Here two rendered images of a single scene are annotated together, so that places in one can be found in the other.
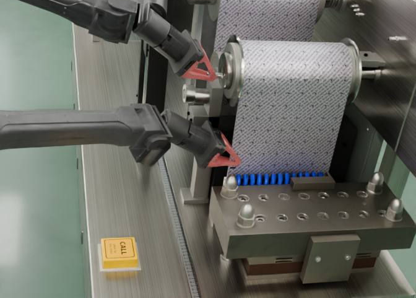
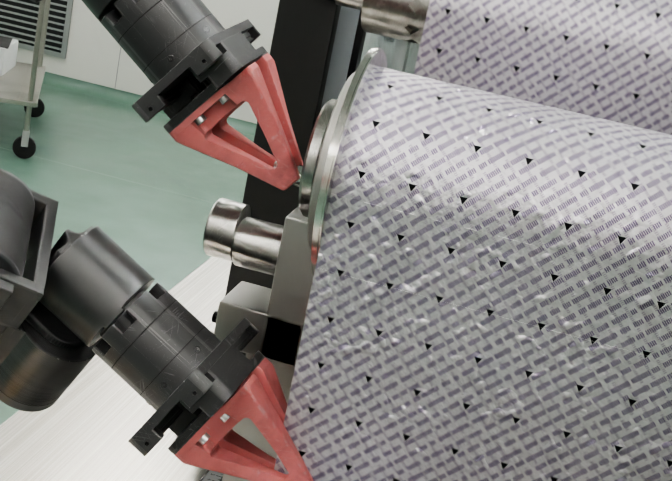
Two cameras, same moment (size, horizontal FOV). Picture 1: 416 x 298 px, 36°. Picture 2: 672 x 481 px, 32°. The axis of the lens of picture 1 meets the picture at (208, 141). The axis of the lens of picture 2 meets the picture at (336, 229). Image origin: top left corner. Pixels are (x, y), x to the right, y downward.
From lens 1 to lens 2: 0.77 m
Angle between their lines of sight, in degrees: 27
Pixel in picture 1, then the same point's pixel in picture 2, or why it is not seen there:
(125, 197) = not seen: outside the picture
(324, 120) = (637, 413)
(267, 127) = (413, 381)
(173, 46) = (147, 22)
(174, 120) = (89, 256)
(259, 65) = (409, 135)
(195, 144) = (142, 358)
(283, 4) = (625, 57)
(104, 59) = not seen: hidden behind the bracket
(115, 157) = (101, 434)
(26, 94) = not seen: hidden behind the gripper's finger
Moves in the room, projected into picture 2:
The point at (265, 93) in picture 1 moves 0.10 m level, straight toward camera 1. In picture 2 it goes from (416, 242) to (317, 271)
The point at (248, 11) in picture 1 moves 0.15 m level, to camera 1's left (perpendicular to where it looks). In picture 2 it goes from (510, 59) to (335, 13)
